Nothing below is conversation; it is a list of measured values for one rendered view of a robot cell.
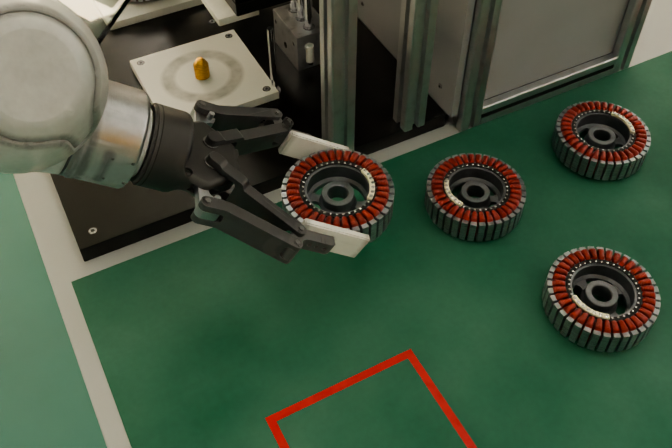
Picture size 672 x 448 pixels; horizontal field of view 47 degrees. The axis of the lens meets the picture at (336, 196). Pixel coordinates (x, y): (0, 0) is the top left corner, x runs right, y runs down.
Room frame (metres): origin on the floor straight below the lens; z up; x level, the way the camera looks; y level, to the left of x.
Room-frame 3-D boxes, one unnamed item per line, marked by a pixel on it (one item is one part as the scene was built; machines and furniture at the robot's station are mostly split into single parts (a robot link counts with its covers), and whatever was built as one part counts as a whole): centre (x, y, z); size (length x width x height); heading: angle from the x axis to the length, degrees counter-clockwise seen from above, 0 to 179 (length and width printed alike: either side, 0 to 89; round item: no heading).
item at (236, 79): (0.80, 0.17, 0.78); 0.15 x 0.15 x 0.01; 28
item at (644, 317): (0.46, -0.27, 0.77); 0.11 x 0.11 x 0.04
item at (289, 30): (0.86, 0.05, 0.80); 0.07 x 0.05 x 0.06; 28
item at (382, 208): (0.52, 0.00, 0.85); 0.11 x 0.11 x 0.04
